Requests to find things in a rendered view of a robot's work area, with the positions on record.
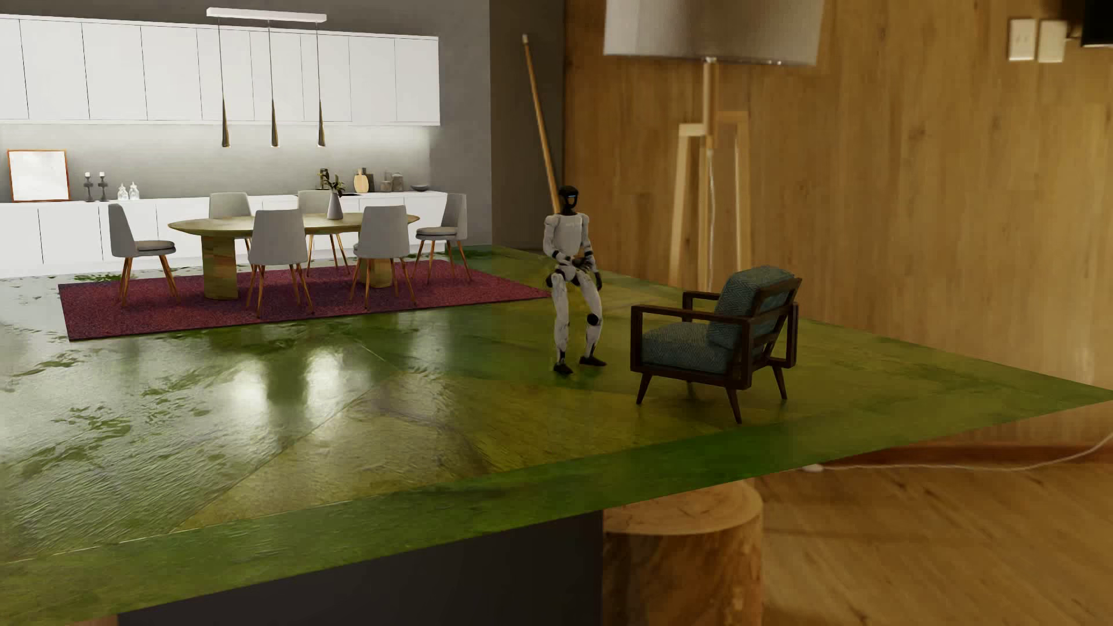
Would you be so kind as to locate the teal cushioned dark wood armchair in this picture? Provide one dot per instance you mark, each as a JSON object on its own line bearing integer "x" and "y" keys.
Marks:
{"x": 687, "y": 346}

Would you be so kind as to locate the round wooden log stool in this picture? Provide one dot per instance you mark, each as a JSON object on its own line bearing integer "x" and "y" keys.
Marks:
{"x": 683, "y": 556}

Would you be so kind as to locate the dark red rug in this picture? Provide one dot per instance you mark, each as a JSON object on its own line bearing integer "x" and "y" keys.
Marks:
{"x": 200, "y": 313}

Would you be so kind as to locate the grey dining chair wooden legs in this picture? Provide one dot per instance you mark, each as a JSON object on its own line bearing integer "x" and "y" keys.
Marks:
{"x": 130, "y": 239}
{"x": 313, "y": 202}
{"x": 278, "y": 236}
{"x": 229, "y": 204}
{"x": 452, "y": 217}
{"x": 383, "y": 233}

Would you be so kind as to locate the triple cone pendant lamp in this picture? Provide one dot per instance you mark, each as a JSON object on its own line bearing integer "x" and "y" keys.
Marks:
{"x": 266, "y": 15}

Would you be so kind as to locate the white humanoid robot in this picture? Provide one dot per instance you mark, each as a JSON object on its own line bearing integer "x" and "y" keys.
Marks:
{"x": 568, "y": 235}

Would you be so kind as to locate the wooden tripod floor lamp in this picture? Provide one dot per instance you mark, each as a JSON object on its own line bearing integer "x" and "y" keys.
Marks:
{"x": 713, "y": 30}

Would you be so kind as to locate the white wall cabinets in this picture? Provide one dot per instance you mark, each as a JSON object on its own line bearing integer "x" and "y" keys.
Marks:
{"x": 174, "y": 74}

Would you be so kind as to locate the white wall switch plate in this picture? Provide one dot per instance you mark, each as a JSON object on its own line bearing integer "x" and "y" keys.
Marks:
{"x": 1022, "y": 40}
{"x": 1052, "y": 41}

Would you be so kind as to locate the wooden picture frame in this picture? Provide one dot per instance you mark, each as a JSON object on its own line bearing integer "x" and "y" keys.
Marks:
{"x": 38, "y": 176}

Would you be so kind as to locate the wooden cutting board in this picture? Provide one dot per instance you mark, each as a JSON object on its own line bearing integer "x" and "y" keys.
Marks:
{"x": 361, "y": 182}

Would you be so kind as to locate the white sideboard cabinets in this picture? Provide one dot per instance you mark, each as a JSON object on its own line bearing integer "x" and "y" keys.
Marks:
{"x": 61, "y": 230}

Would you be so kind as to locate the dark candlestick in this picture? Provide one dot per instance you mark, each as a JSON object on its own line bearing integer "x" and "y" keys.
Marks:
{"x": 103, "y": 189}
{"x": 88, "y": 189}

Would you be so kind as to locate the round wooden dining table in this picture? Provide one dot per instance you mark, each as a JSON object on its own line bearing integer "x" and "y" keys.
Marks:
{"x": 219, "y": 228}

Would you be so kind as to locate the grey vase with plant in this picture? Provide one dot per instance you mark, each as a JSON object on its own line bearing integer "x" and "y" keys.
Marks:
{"x": 334, "y": 207}

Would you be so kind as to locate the long wooden pole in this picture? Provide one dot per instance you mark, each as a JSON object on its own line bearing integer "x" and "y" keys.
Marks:
{"x": 541, "y": 130}

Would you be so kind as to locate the black wall-mounted box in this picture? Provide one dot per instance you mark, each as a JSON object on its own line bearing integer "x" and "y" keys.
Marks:
{"x": 1097, "y": 22}

